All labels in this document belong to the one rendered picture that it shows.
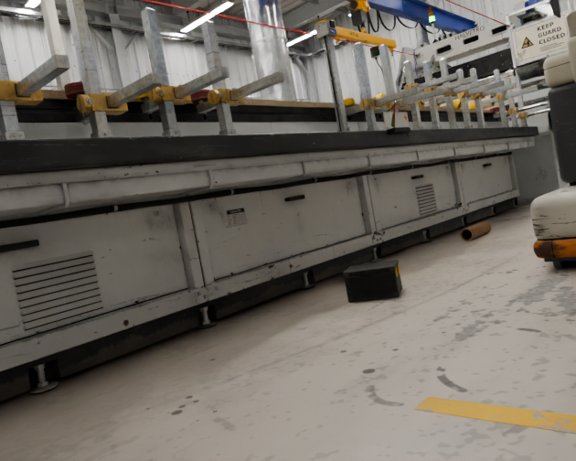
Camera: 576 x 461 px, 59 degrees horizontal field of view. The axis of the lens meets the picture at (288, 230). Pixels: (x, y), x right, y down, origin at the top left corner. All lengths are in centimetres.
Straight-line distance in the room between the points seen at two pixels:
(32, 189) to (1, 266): 30
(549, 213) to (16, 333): 180
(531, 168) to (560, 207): 339
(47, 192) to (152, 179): 33
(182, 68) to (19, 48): 328
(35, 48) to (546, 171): 801
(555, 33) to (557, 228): 339
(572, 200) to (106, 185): 155
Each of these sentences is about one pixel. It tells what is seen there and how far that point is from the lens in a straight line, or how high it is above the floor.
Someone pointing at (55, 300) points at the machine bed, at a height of 25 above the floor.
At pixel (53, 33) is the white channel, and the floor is 140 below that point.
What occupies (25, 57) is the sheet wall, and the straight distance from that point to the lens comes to 986.
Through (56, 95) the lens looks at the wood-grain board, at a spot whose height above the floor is 88.
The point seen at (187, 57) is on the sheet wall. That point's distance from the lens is 1172.
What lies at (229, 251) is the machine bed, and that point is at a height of 27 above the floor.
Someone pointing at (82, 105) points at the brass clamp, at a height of 80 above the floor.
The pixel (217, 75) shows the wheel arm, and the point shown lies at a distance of 162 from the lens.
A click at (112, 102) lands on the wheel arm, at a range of 161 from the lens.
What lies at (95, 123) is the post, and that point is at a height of 75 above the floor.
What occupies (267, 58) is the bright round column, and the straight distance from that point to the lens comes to 712.
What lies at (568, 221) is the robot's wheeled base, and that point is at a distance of 205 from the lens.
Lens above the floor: 42
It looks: 3 degrees down
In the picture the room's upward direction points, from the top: 10 degrees counter-clockwise
